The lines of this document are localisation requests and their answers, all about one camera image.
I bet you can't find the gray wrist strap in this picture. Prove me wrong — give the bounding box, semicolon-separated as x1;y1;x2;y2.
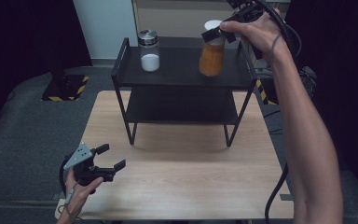
266;32;284;67
58;182;79;222

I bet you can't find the black curtain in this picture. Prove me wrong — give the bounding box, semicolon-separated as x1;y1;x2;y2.
0;0;93;145
283;0;358;203

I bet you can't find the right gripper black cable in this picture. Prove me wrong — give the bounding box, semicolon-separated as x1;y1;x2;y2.
255;0;303;224

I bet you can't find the gray left wrist strap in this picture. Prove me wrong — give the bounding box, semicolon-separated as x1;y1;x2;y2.
58;182;79;222

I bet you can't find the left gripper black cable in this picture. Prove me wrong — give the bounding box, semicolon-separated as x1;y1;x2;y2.
58;151;76;198

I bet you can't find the orange spice jar white lid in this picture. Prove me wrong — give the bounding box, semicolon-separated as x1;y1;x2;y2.
198;20;227;77

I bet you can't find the striped stand base with pole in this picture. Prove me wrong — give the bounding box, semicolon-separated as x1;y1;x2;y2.
255;77;278;106
40;55;90;103

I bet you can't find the glass salt jar metal lid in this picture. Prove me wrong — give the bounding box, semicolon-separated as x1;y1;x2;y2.
137;29;161;74

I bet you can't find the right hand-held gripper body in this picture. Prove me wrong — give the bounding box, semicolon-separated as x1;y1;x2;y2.
226;0;266;23

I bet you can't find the person's left hand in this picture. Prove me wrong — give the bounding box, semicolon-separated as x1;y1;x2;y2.
64;170;104;219

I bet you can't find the black metal two-tier shelf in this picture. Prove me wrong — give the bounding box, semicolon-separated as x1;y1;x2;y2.
110;36;258;148

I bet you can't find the person's right hand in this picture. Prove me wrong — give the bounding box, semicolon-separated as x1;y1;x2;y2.
219;8;289;61

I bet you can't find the gray right wrist strap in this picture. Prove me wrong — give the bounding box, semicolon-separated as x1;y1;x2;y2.
266;32;284;67

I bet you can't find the beige wooden cabinet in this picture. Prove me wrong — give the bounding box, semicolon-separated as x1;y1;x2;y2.
131;0;291;68

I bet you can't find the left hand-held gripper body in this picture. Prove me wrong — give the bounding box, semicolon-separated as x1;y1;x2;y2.
62;142;116;188

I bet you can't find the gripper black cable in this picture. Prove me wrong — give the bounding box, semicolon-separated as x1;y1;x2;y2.
255;0;303;224
58;151;76;198

